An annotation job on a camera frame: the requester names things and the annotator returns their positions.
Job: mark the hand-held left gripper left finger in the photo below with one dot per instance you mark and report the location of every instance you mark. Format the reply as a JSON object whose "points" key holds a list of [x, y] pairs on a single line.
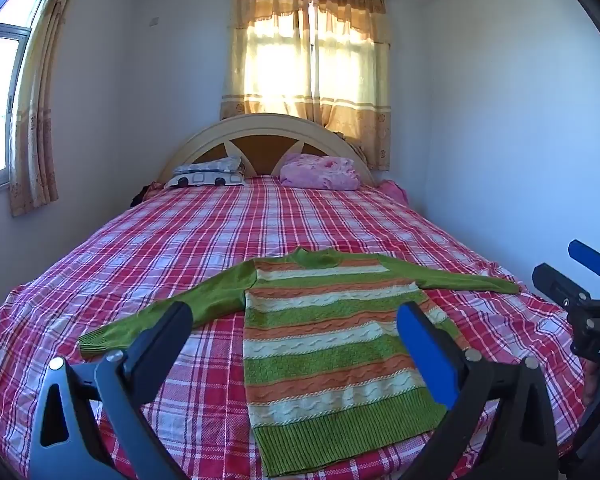
{"points": [[166, 340]]}

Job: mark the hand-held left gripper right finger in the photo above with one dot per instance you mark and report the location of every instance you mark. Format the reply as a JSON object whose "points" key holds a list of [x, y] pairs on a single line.
{"points": [[427, 355]]}

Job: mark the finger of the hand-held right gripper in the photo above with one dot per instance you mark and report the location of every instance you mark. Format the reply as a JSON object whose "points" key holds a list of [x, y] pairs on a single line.
{"points": [[587, 256], [555, 282]]}

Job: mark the green orange striped knit sweater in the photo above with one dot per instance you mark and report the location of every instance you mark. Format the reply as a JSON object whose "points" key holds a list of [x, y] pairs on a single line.
{"points": [[320, 320]]}

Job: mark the dark cloth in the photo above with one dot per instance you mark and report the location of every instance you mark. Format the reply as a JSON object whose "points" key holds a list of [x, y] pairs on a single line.
{"points": [[141, 196]]}

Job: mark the red plaid bed sheet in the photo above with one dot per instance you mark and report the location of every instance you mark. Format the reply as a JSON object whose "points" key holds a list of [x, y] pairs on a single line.
{"points": [[280, 220]]}

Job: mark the pink blanket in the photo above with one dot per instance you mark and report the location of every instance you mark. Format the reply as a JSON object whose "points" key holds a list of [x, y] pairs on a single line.
{"points": [[391, 191]]}

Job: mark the white dark patterned pillow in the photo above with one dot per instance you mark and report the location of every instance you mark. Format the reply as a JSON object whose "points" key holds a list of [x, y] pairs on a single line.
{"points": [[207, 172]]}

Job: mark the pink floral pillow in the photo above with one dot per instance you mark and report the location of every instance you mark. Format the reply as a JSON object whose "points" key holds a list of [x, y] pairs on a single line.
{"points": [[320, 172]]}

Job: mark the cream wooden headboard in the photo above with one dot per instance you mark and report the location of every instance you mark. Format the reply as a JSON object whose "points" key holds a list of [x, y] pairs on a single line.
{"points": [[260, 144]]}

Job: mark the narrow orange floral curtain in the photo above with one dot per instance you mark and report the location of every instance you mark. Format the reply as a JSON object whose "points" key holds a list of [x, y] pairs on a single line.
{"points": [[40, 110]]}

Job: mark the white framed window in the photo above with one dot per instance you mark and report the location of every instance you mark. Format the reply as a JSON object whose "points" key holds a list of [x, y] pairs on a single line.
{"points": [[0, 100]]}

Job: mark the wide orange floral curtain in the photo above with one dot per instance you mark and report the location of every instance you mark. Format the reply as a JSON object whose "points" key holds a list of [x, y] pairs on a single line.
{"points": [[310, 60]]}

